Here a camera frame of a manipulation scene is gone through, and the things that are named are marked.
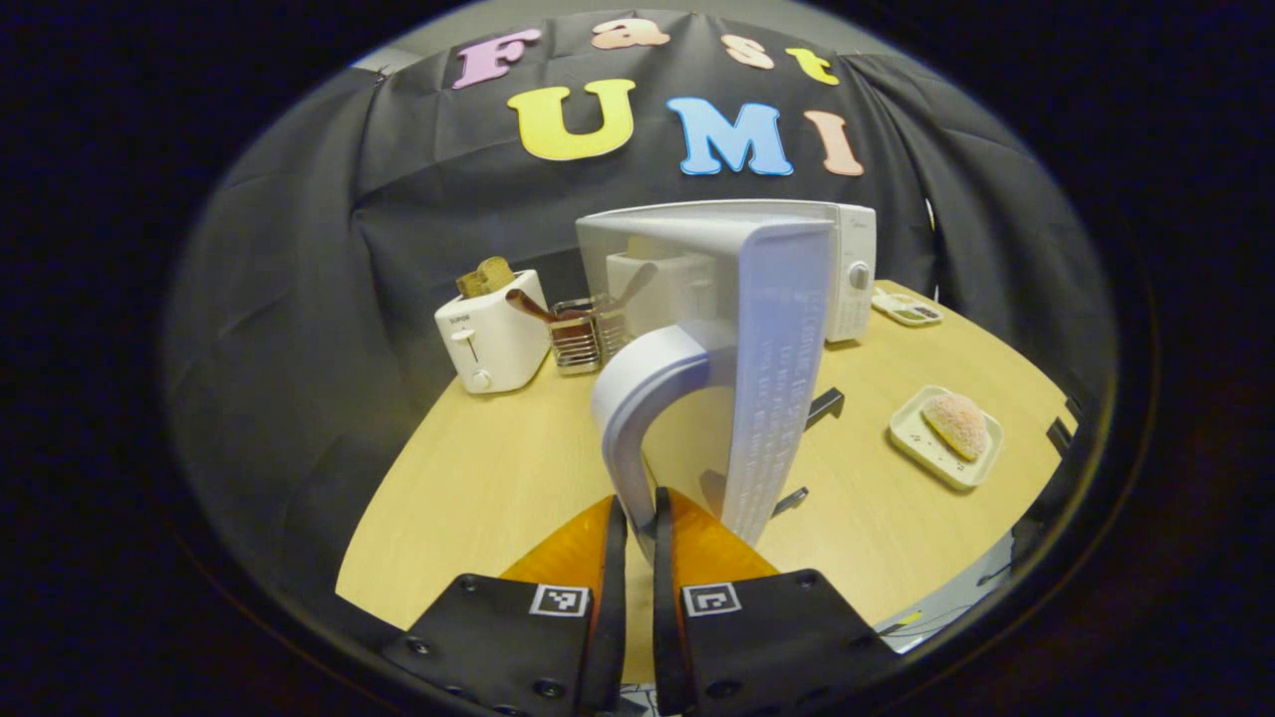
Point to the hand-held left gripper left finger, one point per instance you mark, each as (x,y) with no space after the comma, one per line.
(613,607)

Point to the brown toast slice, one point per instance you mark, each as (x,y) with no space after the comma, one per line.
(468,285)
(496,273)

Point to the brown spatula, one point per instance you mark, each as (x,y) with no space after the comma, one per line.
(533,305)

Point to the white divided dish with grains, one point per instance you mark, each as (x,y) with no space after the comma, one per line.
(906,309)

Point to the white microwave oven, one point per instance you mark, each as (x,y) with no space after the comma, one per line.
(777,378)

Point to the black backdrop cloth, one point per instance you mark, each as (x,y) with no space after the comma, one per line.
(299,299)

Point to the white toaster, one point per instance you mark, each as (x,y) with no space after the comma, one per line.
(493,344)

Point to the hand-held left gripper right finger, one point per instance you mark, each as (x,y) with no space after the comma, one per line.
(665,617)

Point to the round crumb-coated bun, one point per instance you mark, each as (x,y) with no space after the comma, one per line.
(958,423)

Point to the cream rectangular plate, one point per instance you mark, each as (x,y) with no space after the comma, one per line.
(926,453)

